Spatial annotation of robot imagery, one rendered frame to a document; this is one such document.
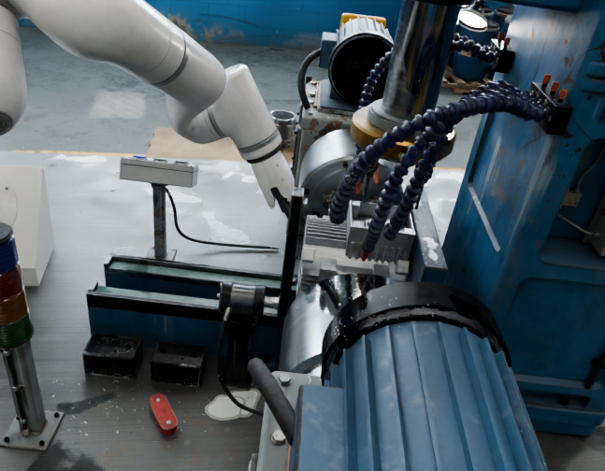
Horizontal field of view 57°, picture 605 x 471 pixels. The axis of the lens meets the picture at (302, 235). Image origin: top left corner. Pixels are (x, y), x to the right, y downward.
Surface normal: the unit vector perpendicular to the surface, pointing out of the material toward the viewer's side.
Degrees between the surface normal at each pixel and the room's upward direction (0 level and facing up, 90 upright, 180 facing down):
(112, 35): 102
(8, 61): 62
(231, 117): 97
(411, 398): 22
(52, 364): 0
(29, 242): 45
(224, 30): 90
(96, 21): 84
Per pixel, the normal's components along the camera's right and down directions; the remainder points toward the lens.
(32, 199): 0.18, -0.20
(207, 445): 0.11, -0.83
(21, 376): -0.04, 0.54
